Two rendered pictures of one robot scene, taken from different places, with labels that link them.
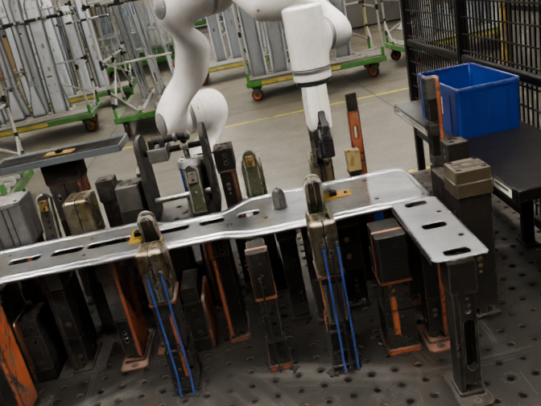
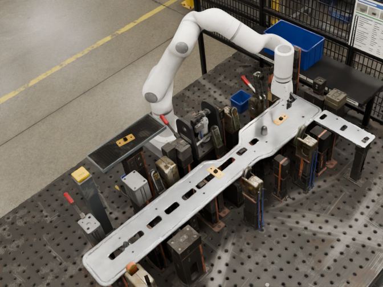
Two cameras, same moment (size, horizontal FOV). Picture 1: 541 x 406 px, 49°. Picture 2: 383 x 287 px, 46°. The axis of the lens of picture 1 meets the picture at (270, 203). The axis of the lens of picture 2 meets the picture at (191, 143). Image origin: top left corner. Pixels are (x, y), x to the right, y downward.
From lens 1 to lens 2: 1.66 m
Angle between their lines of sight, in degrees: 39
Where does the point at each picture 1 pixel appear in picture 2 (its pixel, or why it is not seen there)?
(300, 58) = (286, 73)
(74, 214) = (171, 173)
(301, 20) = (290, 58)
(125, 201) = (185, 155)
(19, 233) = (147, 195)
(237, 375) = (269, 210)
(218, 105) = not seen: hidden behind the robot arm
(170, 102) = (159, 85)
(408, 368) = (329, 178)
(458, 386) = (354, 179)
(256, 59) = not seen: outside the picture
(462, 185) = (339, 105)
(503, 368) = not seen: hidden behind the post
